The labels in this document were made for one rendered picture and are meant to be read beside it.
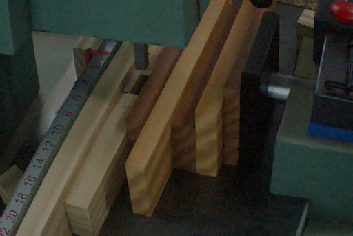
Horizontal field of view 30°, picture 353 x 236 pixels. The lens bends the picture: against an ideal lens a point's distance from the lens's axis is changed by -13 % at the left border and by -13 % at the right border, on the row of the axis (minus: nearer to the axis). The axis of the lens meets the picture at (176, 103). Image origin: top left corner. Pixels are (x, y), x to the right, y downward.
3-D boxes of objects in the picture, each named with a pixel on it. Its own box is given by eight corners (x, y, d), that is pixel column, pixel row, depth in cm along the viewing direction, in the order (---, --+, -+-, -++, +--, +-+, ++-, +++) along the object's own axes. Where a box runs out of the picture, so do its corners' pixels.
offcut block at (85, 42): (89, 59, 87) (85, 29, 84) (120, 63, 85) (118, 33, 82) (76, 78, 84) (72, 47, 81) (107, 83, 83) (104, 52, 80)
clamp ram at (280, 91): (319, 174, 56) (332, 91, 50) (238, 161, 58) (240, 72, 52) (334, 105, 62) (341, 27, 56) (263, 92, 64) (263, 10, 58)
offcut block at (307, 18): (336, 47, 70) (338, 19, 68) (329, 63, 68) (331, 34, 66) (304, 36, 72) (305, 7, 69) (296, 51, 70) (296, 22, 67)
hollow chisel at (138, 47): (145, 71, 60) (142, 21, 57) (135, 70, 60) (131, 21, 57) (149, 64, 60) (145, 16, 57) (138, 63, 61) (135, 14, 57)
